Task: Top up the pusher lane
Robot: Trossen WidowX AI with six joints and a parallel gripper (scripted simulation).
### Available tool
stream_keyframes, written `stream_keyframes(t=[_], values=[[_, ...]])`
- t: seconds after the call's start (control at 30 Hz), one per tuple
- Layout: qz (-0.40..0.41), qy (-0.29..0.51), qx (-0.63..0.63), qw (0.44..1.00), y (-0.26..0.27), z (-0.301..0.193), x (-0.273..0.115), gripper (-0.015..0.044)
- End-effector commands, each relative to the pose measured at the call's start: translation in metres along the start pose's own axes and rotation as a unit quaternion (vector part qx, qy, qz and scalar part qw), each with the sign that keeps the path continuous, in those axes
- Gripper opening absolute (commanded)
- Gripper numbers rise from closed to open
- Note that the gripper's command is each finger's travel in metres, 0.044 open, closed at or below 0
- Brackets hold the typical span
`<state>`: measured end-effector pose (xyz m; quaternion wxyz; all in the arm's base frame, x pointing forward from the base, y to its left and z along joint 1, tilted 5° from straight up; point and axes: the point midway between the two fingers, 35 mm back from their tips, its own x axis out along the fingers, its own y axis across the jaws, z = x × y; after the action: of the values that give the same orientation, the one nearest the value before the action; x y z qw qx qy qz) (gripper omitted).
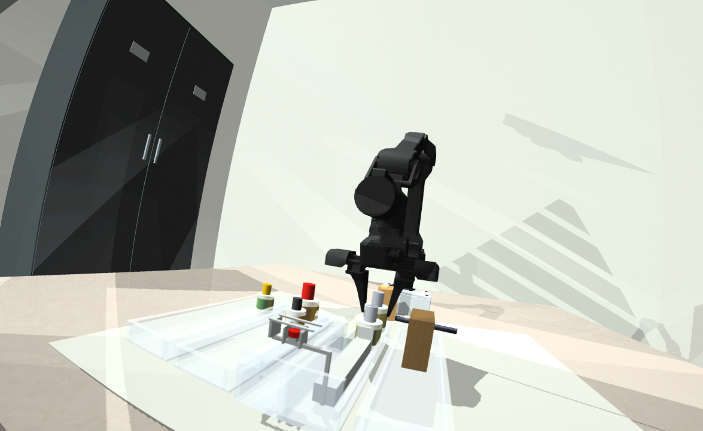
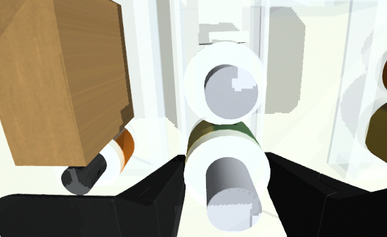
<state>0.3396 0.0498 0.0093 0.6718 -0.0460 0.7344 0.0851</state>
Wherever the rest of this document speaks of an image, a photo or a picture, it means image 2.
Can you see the light brown wooden block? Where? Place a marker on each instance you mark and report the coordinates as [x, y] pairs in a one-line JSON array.
[[64, 83]]

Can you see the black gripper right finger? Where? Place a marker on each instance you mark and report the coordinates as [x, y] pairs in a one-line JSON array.
[[311, 204]]

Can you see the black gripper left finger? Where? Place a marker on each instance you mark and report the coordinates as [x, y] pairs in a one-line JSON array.
[[152, 207]]

